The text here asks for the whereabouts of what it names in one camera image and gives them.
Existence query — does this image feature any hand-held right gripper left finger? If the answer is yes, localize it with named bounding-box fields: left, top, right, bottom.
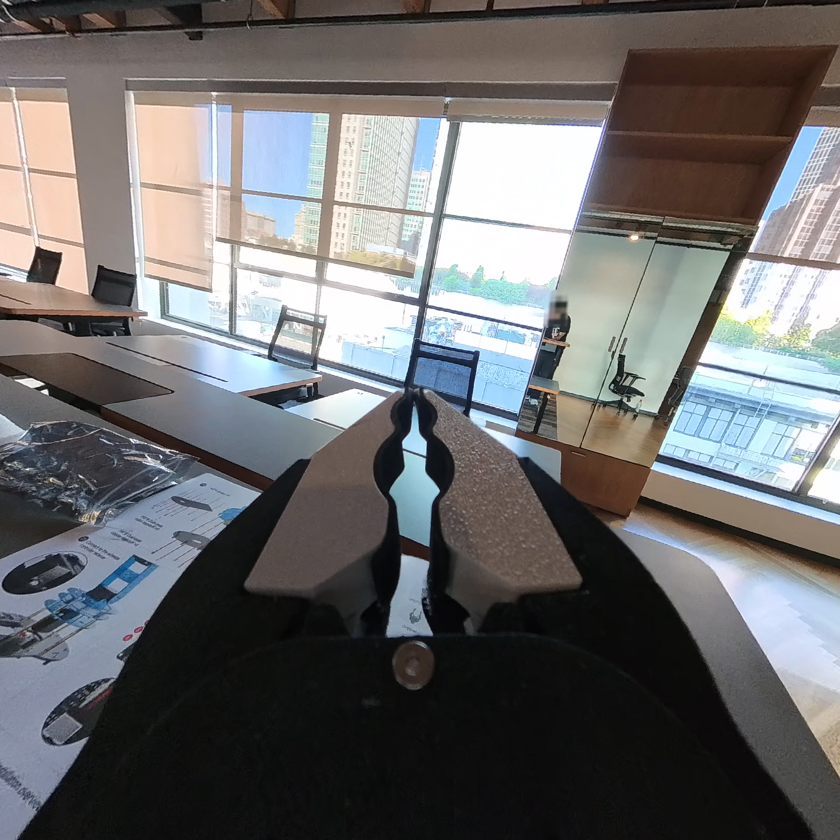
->
left=243, top=389, right=417, bottom=635

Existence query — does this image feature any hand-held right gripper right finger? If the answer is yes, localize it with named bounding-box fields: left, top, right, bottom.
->
left=416, top=389, right=585, bottom=635

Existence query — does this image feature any printed instruction booklet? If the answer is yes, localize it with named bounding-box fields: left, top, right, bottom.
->
left=0, top=472, right=260, bottom=840

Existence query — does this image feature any brown wooden desk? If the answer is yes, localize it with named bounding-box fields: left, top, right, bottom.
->
left=0, top=276, right=148, bottom=322

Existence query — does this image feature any black mesh chair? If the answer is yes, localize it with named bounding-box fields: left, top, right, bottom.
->
left=406, top=339, right=481, bottom=417
left=268, top=305, right=328, bottom=371

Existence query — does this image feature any black crinkled plastic bag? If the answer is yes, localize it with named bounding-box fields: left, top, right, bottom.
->
left=0, top=420, right=198, bottom=526

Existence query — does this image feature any large glass window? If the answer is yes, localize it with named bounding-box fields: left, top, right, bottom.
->
left=656, top=125, right=840, bottom=506
left=128, top=98, right=611, bottom=421

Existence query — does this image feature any beige roller blind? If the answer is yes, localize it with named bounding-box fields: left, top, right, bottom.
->
left=0, top=87, right=89, bottom=294
left=133, top=92, right=215, bottom=291

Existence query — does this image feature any black cable tray lid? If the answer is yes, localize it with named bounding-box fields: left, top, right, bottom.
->
left=0, top=352, right=173, bottom=406

